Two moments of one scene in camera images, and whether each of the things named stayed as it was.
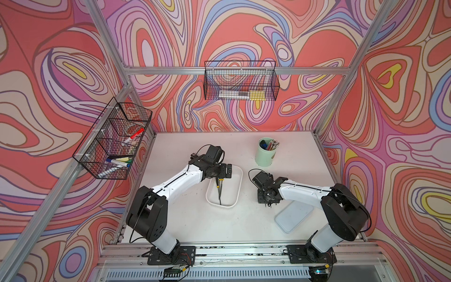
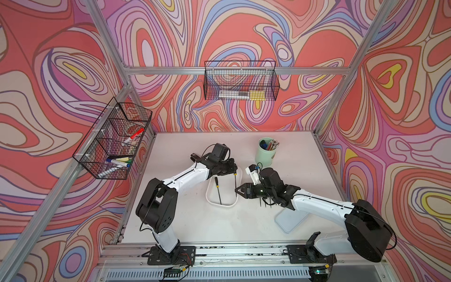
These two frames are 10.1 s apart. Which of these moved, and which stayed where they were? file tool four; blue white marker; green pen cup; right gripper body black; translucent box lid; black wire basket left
Moved: file tool four; right gripper body black
Stayed: blue white marker; translucent box lid; green pen cup; black wire basket left
